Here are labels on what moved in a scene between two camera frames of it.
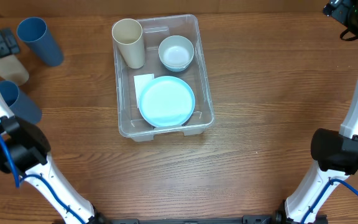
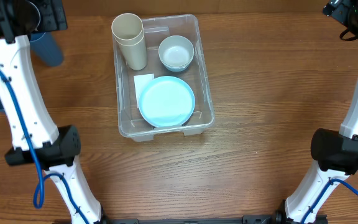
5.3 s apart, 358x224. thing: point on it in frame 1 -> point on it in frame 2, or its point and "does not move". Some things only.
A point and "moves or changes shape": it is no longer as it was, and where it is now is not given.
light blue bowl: [176, 69] does not move
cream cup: [128, 37] does not move
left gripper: [2, 46] -> [55, 17]
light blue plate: [166, 101] does not move
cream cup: [10, 68] moves or changes shape
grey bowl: [176, 51] does not move
